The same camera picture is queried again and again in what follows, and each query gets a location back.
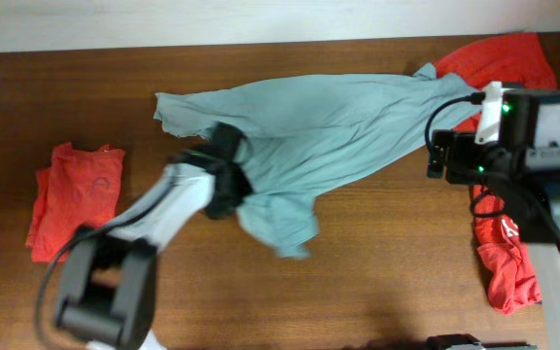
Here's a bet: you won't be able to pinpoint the light blue t-shirt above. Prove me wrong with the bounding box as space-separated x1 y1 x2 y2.
154 64 475 259

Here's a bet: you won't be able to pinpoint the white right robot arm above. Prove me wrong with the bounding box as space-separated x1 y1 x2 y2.
424 87 560 349

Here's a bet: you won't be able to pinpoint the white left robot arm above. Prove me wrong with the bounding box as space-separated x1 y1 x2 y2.
53 122 253 349

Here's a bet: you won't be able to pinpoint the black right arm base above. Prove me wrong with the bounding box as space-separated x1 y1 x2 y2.
426 333 538 350

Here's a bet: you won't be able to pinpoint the red printed t-shirt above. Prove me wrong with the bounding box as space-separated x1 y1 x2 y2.
435 33 557 314

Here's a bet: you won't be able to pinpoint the folded red t-shirt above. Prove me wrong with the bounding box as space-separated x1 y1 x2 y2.
25 142 125 263

